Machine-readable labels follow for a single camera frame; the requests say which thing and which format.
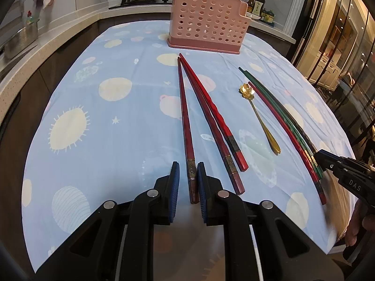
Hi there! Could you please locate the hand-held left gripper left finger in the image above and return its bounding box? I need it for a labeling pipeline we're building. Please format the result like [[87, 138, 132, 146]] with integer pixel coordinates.
[[35, 162, 180, 281]]

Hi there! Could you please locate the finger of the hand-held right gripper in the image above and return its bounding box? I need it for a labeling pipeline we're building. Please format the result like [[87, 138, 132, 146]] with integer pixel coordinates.
[[317, 149, 350, 176]]

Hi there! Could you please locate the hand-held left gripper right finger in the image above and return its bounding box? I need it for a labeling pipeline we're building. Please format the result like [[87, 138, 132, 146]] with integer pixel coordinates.
[[197, 162, 340, 281]]

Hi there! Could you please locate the black chopstick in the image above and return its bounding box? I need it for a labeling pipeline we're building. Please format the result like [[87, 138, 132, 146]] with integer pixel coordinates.
[[240, 67, 318, 154]]

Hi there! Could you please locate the dark red chopstick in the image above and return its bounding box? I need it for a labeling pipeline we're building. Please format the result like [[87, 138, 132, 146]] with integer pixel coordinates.
[[176, 57, 200, 204], [180, 59, 244, 196]]

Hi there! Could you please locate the green chopstick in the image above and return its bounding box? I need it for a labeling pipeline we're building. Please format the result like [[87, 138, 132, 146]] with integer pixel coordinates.
[[239, 67, 323, 180]]

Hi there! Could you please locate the gold flower spoon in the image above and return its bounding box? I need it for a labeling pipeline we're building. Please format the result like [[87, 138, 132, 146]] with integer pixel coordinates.
[[239, 83, 282, 155]]

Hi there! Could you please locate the pink perforated utensil holder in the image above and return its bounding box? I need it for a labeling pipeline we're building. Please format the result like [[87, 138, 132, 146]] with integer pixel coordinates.
[[167, 0, 253, 55]]

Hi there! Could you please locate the person's right hand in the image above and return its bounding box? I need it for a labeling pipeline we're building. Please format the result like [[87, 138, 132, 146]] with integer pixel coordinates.
[[346, 200, 375, 248]]

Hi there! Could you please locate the blue printed tablecloth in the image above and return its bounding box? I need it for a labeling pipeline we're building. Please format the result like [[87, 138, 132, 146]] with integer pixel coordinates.
[[22, 20, 356, 274]]

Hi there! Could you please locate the black framed glass door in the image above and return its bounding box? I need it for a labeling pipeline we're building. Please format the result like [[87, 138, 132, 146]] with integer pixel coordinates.
[[293, 0, 375, 164]]

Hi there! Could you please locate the dark soy sauce bottle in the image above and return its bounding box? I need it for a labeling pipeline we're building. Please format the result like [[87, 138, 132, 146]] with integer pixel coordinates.
[[252, 0, 266, 16]]

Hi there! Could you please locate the black gas stove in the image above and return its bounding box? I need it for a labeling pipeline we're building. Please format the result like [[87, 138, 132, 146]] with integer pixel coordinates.
[[108, 0, 173, 9]]

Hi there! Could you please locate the steel pot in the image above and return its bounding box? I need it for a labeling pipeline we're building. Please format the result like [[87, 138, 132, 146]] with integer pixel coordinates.
[[4, 20, 40, 59]]

